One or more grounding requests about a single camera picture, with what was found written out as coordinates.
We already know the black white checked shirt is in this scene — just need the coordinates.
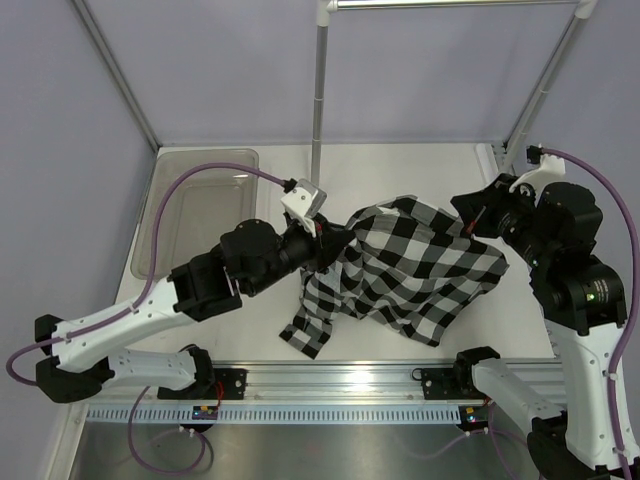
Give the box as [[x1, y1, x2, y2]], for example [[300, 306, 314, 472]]
[[279, 195, 509, 359]]

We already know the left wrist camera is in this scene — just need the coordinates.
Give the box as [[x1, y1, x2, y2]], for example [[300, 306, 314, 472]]
[[281, 179, 327, 238]]

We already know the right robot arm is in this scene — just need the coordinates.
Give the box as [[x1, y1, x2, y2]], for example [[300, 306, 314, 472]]
[[451, 174, 639, 479]]

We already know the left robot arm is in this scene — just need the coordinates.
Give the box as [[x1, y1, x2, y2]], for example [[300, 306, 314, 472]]
[[34, 216, 355, 404]]

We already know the aluminium corner frame post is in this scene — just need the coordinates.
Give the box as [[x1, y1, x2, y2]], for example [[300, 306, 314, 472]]
[[68, 0, 162, 153]]

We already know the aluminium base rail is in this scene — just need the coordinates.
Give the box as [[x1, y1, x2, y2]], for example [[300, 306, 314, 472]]
[[63, 360, 609, 405]]

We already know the grey translucent plastic bin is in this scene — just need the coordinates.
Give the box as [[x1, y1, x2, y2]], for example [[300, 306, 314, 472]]
[[130, 149, 259, 280]]

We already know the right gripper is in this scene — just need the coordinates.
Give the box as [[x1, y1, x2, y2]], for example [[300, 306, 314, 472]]
[[453, 173, 554, 269]]

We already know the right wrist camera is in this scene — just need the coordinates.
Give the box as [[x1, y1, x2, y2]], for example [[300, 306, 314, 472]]
[[509, 145, 566, 197]]

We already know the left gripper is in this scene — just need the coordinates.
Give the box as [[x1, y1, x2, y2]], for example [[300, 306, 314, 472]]
[[246, 214, 355, 297]]

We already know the metal clothes rack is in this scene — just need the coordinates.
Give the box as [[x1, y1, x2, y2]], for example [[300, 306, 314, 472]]
[[310, 0, 598, 182]]

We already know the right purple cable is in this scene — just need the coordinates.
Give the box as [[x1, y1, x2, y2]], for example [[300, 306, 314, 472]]
[[547, 148, 636, 480]]

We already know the perforated cable duct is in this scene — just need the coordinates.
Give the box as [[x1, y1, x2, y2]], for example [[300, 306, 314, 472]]
[[86, 404, 462, 425]]

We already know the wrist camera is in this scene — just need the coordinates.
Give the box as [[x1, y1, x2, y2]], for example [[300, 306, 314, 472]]
[[509, 145, 566, 197], [281, 179, 327, 238]]

